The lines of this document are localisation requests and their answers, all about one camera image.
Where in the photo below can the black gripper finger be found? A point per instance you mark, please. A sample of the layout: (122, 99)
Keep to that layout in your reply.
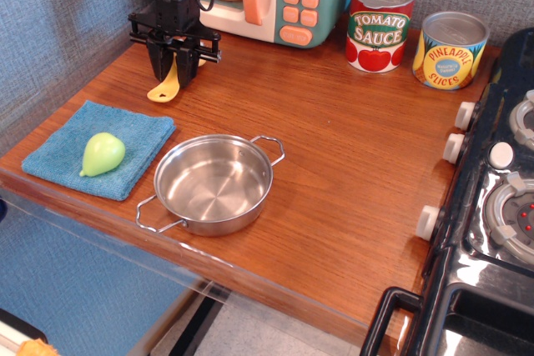
(161, 58)
(187, 60)

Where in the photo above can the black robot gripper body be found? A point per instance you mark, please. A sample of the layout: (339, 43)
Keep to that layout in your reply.
(174, 25)

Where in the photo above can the yellow dish brush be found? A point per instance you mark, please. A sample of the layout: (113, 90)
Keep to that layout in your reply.
(168, 89)

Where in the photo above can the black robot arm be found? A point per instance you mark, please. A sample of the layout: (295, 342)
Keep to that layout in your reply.
(174, 36)

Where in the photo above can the green plastic pear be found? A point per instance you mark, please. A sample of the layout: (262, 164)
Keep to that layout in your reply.
(103, 153)

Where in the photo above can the stainless steel pan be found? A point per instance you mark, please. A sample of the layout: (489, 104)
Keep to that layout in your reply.
(215, 184)

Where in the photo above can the blue folded cloth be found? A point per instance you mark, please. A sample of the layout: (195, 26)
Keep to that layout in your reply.
(59, 159)

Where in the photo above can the tomato sauce can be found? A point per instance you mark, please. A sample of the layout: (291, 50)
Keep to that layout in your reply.
(377, 33)

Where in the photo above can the pineapple slices can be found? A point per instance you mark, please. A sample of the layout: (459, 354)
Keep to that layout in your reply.
(449, 50)

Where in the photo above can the orange plush object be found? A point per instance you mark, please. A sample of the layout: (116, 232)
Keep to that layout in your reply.
(36, 347)

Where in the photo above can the black toy stove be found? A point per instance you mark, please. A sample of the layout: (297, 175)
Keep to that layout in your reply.
(477, 296)

